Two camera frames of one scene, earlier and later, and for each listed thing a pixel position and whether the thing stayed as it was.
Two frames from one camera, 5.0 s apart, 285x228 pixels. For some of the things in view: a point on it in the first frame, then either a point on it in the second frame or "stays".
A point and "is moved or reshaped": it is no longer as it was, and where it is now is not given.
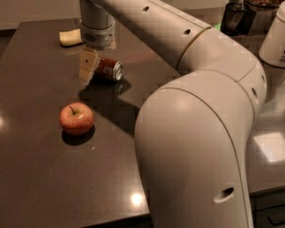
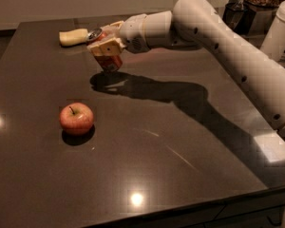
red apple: [76, 118] stays
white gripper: [97, 36] → [133, 32]
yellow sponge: [70, 37] stays
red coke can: [111, 69] is moved or reshaped
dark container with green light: [238, 19] stays
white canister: [277, 47] stays
